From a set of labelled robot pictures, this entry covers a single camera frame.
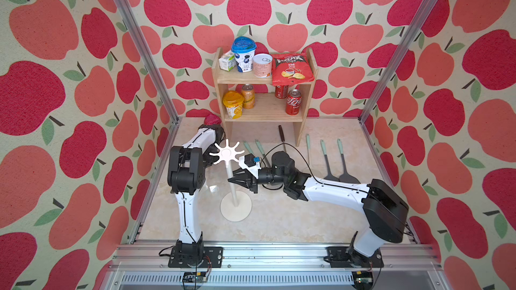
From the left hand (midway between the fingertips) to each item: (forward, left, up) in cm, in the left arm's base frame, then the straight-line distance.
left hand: (206, 167), depth 97 cm
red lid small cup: (+26, 0, +8) cm, 27 cm away
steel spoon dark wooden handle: (+21, -39, 0) cm, 44 cm away
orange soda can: (+22, -20, +29) cm, 42 cm away
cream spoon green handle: (+14, -53, -1) cm, 55 cm away
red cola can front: (+16, -40, +28) cm, 52 cm away
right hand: (-18, -15, +22) cm, 32 cm away
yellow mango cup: (+16, -14, +29) cm, 36 cm away
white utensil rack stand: (-19, -16, -1) cm, 24 cm away
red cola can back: (+28, -37, +25) cm, 52 cm away
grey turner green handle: (-4, -60, -1) cm, 60 cm away
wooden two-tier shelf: (+23, -30, +19) cm, 42 cm away
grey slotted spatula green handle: (-5, -68, -1) cm, 68 cm away
